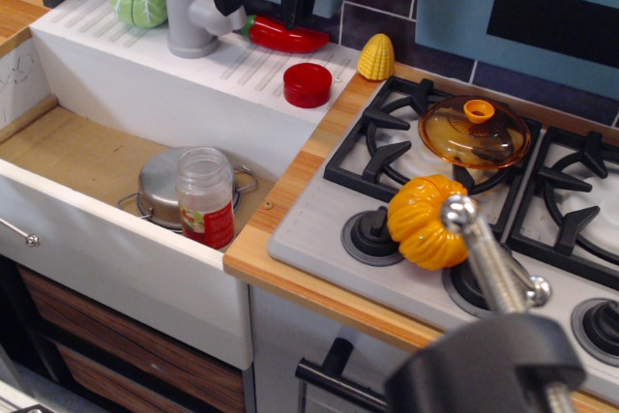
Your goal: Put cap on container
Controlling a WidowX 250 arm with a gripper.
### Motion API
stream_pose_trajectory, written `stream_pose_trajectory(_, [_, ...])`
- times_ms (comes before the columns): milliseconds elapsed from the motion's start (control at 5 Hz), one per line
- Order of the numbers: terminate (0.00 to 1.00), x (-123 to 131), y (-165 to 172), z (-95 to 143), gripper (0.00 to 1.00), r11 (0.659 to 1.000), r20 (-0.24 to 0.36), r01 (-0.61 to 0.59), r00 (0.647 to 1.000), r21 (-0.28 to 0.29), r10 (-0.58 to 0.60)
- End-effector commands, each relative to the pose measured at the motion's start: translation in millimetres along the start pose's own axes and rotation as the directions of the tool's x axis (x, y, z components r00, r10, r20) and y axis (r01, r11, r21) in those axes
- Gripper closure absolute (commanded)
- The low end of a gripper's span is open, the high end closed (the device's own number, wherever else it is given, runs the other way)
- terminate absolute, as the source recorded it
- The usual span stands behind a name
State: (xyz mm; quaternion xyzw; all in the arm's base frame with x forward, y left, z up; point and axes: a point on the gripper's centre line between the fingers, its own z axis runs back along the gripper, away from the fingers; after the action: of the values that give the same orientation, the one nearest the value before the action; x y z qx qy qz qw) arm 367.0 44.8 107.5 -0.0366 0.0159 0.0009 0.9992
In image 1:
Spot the red plastic cap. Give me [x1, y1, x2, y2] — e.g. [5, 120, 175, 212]
[283, 63, 333, 108]

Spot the red toy chili pepper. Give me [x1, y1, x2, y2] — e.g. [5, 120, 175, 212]
[241, 15, 330, 53]

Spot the grey toy faucet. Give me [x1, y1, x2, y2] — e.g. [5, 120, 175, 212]
[166, 0, 247, 59]

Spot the yellow toy corn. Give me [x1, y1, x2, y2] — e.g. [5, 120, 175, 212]
[357, 33, 396, 81]

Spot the clear jar red label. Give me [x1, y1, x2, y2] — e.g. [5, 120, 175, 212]
[175, 147, 235, 250]

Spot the black left stove grate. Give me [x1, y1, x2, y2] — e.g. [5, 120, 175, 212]
[324, 77, 541, 236]

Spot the black stove grate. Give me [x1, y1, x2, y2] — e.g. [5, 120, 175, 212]
[508, 127, 618, 289]
[324, 77, 541, 236]

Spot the small steel pot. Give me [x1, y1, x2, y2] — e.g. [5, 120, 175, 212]
[116, 147, 258, 233]

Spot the amber glass pot lid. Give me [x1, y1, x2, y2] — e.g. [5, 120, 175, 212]
[418, 96, 532, 169]

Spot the left black stove knob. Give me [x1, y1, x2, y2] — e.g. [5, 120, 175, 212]
[340, 206, 403, 267]

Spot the black stove knob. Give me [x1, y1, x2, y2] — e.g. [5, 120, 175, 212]
[571, 298, 618, 368]
[340, 206, 403, 267]
[441, 243, 531, 320]

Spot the orange toy pumpkin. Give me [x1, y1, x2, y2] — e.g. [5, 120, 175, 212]
[387, 174, 468, 271]

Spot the blue toy microwave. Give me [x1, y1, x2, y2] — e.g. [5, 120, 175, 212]
[416, 0, 618, 99]

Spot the grey stove top panel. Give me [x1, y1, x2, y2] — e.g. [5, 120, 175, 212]
[267, 74, 619, 404]

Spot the middle black stove knob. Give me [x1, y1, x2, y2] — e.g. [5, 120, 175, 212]
[441, 243, 531, 320]

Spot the black right stove grate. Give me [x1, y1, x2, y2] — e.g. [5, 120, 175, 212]
[508, 127, 618, 289]

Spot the black metal clamp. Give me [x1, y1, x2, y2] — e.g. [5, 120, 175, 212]
[385, 195, 585, 412]

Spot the right black stove knob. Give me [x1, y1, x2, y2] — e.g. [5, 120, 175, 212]
[571, 298, 618, 368]

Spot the silver towel rail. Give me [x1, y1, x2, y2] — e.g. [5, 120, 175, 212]
[0, 219, 41, 248]

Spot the black oven door handle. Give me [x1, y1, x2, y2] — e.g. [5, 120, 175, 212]
[295, 338, 388, 412]

